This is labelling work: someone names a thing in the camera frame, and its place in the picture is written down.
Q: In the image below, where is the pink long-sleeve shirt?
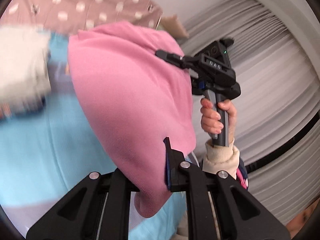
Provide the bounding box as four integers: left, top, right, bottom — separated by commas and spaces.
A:
68, 22, 196, 218

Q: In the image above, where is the cream right sleeve forearm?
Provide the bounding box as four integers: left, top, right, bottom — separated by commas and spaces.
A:
202, 139, 240, 179

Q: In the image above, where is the person's right hand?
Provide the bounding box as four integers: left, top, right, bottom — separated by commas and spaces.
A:
200, 98, 237, 144

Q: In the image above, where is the tan pillow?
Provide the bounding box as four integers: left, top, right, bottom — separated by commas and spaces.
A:
160, 15, 189, 39

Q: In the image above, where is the blue patterned duvet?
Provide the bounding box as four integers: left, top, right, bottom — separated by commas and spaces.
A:
1, 34, 185, 239

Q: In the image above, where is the grey curtain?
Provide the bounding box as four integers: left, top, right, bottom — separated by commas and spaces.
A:
181, 0, 319, 224

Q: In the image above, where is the pink polka-dot sheet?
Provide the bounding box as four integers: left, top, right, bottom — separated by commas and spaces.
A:
1, 0, 163, 35

